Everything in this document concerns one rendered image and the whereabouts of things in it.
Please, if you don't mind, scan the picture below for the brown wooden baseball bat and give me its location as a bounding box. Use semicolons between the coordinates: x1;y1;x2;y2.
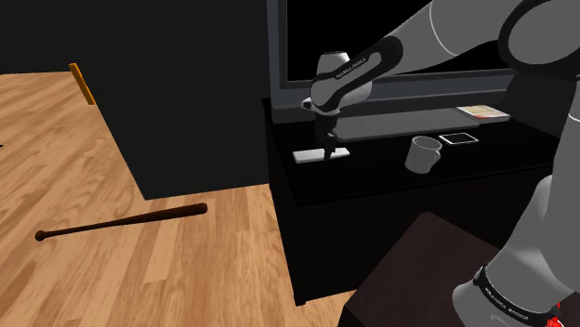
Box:
34;203;209;242

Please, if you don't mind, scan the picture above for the white-framed black tablet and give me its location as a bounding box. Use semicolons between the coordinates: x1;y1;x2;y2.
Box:
438;132;480;146

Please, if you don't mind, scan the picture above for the orange wooden board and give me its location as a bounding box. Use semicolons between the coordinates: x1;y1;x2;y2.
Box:
68;62;98;106

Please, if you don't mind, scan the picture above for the grey mug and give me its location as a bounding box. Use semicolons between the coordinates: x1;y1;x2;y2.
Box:
404;136;443;175

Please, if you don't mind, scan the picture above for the grey flat-screen television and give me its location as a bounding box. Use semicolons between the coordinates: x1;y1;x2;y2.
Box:
266;0;535;142

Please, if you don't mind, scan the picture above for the black television stand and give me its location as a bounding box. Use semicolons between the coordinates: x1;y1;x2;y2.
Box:
261;98;565;307

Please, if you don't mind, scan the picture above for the dark robot stand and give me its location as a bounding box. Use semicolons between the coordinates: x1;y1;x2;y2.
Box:
336;211;502;327

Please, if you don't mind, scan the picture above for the white flat remote control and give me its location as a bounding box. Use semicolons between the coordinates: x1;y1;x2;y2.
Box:
292;146;351;164

